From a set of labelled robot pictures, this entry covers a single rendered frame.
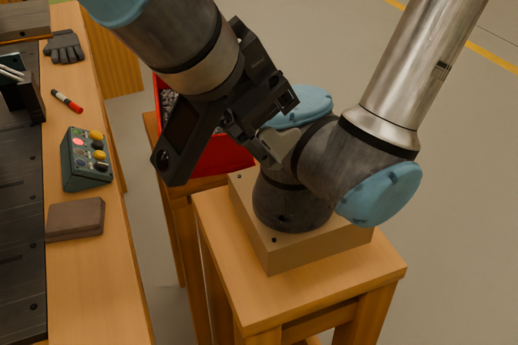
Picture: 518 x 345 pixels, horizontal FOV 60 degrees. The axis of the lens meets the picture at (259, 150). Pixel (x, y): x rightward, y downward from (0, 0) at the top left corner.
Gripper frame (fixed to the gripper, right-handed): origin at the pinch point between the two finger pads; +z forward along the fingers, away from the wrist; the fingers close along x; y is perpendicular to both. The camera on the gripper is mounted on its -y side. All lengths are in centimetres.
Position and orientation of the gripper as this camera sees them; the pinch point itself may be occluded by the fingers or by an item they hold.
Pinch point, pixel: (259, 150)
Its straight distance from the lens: 57.9
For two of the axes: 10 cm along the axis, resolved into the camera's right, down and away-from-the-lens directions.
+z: 3.3, 3.4, 8.8
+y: 7.5, -6.6, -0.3
